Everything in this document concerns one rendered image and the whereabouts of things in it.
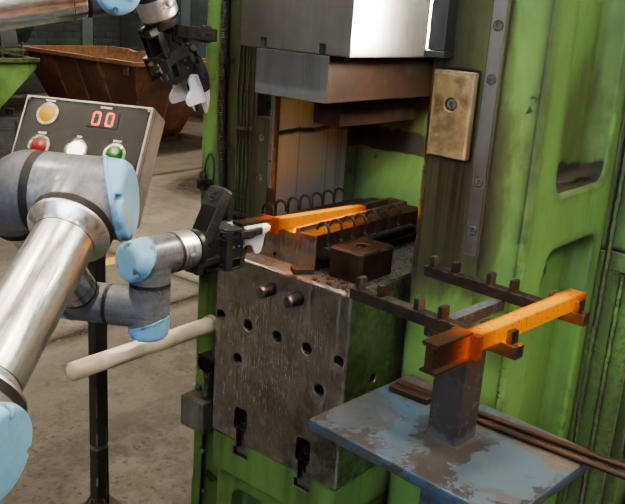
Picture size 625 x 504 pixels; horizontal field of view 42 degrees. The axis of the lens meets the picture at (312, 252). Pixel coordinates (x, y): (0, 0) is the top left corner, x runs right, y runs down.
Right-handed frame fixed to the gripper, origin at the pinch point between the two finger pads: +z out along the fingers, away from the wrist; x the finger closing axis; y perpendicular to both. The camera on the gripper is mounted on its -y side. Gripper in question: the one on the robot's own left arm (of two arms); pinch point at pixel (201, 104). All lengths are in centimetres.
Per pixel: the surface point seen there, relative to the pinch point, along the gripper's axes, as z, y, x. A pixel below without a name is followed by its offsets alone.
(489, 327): 13, 24, 77
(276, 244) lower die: 32.9, 1.9, 10.6
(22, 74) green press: 148, -199, -465
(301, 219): 28.1, -2.9, 15.7
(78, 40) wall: 269, -452, -792
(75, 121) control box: 8.2, 4.2, -44.1
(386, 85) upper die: 11.1, -32.7, 22.1
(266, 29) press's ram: -7.7, -18.9, 5.0
